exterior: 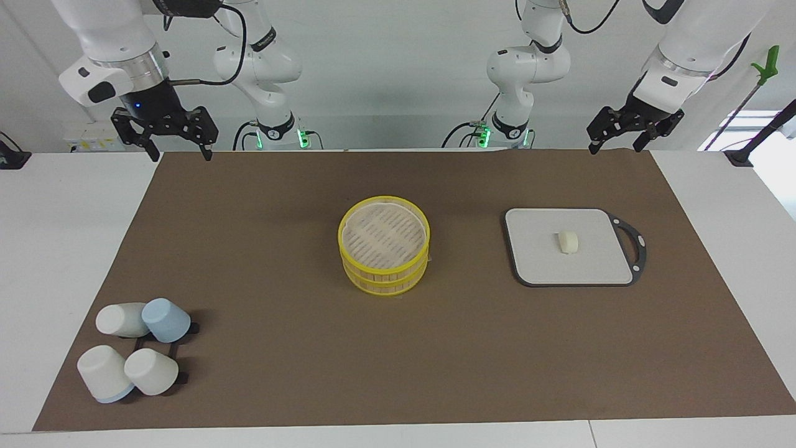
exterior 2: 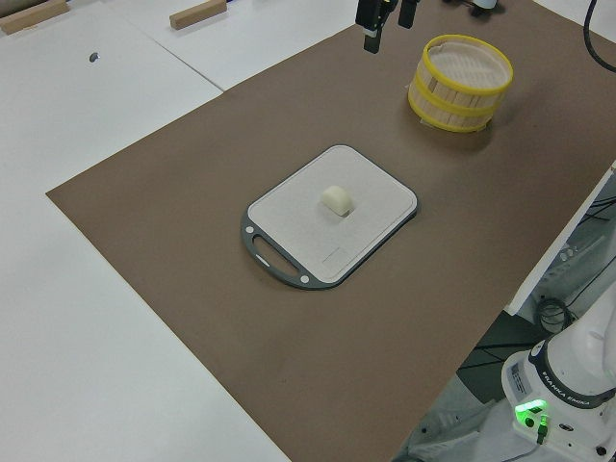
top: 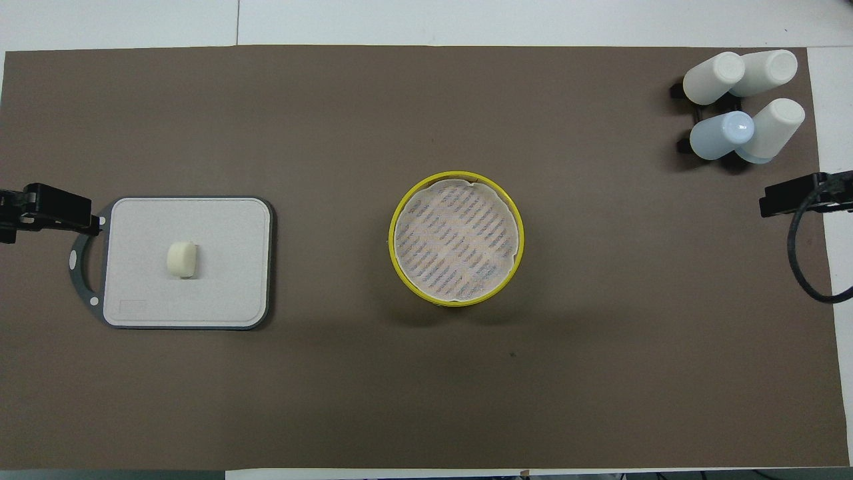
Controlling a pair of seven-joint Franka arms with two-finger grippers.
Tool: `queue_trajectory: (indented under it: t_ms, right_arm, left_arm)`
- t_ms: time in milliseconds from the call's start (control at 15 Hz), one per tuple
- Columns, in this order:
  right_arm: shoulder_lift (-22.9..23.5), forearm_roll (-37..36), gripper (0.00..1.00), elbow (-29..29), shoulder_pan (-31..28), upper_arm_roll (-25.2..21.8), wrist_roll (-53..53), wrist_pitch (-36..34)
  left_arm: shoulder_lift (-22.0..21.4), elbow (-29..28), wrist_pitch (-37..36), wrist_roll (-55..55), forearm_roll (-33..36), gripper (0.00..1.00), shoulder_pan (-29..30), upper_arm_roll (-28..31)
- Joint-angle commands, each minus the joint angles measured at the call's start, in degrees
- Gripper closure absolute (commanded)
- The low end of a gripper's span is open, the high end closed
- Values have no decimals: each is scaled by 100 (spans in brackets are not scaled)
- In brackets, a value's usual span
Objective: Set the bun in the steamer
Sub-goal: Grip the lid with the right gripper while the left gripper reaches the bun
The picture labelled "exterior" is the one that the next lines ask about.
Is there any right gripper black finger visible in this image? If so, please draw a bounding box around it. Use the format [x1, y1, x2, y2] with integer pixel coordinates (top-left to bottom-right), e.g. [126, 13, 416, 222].
[112, 109, 160, 162]
[190, 107, 220, 161]

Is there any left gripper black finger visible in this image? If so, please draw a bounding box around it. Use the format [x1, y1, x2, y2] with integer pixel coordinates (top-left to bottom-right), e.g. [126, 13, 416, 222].
[633, 111, 685, 153]
[588, 107, 626, 155]

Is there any yellow rimmed bamboo steamer basket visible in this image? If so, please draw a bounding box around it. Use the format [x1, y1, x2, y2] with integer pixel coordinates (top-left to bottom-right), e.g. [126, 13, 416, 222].
[342, 252, 431, 297]

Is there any beige power socket box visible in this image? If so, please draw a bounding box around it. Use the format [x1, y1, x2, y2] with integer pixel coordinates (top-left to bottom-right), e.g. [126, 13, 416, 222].
[65, 121, 125, 152]

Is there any black angled stand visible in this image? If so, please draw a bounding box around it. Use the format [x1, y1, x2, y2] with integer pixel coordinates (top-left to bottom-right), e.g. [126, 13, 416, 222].
[723, 98, 796, 167]

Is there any pole with green clip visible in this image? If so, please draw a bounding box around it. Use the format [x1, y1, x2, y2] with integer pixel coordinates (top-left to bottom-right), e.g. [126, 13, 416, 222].
[709, 45, 781, 150]

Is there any black table clamp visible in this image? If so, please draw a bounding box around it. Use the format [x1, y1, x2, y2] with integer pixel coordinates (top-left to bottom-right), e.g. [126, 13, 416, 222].
[0, 132, 32, 170]

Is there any grey cutting board dark rim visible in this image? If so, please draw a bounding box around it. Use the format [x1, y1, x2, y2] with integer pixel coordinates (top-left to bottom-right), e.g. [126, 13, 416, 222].
[504, 208, 647, 287]

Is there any light blue plastic cup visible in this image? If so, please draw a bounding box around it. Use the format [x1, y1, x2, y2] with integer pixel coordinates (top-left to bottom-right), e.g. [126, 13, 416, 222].
[141, 298, 192, 343]

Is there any white plastic cup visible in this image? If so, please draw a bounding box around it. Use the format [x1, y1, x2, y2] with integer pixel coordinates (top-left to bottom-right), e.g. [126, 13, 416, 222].
[95, 302, 150, 338]
[124, 348, 180, 396]

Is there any brown table mat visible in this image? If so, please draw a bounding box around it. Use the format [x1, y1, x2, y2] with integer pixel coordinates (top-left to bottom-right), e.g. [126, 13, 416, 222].
[32, 149, 796, 432]

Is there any white cup with blue rim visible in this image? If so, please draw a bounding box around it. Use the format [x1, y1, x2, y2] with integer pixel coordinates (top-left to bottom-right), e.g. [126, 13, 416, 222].
[77, 345, 135, 404]

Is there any black cup rack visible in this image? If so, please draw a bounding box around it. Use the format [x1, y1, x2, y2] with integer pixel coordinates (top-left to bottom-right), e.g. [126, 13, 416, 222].
[134, 322, 200, 385]

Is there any black right base cable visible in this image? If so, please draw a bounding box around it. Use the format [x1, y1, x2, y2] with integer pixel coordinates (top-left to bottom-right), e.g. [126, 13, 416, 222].
[233, 121, 324, 151]

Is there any black base cable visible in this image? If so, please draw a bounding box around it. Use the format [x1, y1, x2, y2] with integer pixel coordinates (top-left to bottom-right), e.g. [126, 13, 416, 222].
[233, 121, 324, 151]
[442, 121, 535, 149]

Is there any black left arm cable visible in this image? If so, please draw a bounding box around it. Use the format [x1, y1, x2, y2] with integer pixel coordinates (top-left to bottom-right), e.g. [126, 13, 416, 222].
[558, 0, 753, 80]

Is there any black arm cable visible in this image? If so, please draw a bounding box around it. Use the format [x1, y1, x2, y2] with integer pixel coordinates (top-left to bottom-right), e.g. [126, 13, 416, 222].
[558, 0, 753, 80]
[163, 0, 248, 86]

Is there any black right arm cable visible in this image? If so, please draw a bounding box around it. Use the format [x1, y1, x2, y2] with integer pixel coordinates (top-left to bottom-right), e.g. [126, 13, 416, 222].
[163, 0, 248, 86]

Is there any black left base cable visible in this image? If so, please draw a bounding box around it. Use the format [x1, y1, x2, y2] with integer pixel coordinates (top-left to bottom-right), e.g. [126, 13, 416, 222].
[442, 121, 535, 149]

